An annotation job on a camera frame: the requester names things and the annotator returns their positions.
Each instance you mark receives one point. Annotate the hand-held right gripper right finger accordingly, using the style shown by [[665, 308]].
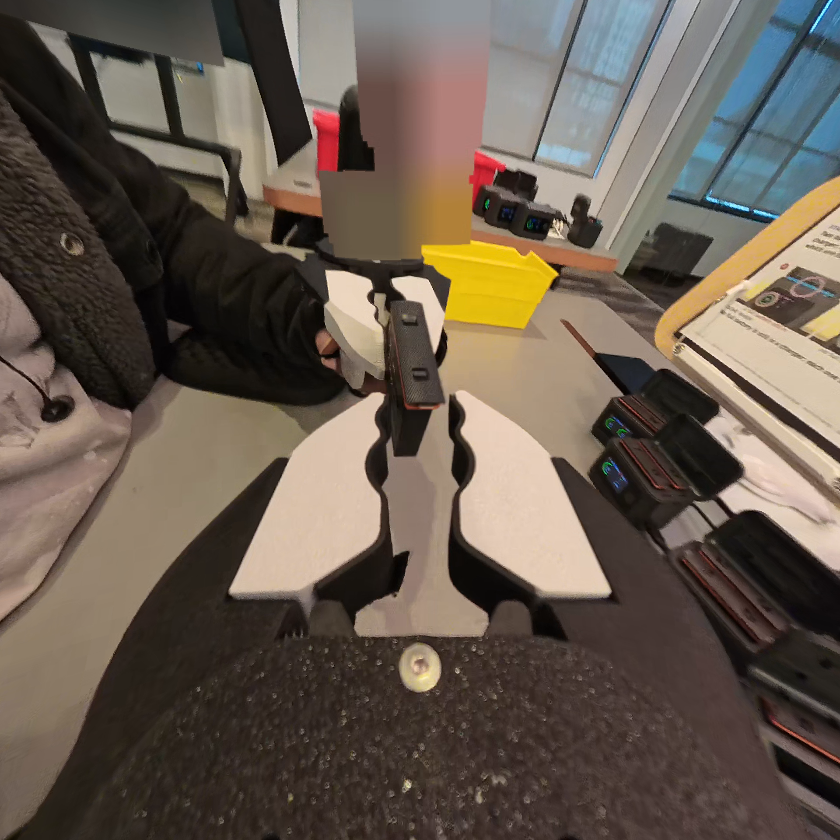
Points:
[[532, 525]]

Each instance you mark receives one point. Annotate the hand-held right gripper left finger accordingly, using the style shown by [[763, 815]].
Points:
[[315, 525]]

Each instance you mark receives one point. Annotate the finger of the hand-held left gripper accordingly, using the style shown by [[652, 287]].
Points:
[[420, 295], [352, 328]]

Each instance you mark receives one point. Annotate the yellow plastic bin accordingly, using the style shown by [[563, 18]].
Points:
[[492, 282]]

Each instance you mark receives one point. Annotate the black camera battery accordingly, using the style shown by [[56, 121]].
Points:
[[715, 578], [410, 381], [801, 729], [656, 466], [643, 414]]

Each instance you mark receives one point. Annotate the person's left forearm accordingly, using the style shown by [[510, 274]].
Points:
[[223, 302]]

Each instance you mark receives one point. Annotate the person's left hand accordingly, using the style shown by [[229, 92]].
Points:
[[328, 344]]

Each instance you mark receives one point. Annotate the red sofa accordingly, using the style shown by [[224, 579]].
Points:
[[496, 177]]

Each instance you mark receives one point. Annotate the dark desk device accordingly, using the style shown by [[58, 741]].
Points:
[[584, 223]]

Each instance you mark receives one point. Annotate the dark flat pad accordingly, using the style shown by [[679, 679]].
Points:
[[628, 372]]

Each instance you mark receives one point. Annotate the white stand base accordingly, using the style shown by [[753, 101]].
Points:
[[788, 479]]

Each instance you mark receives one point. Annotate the white instruction sheet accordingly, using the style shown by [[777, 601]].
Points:
[[775, 328]]

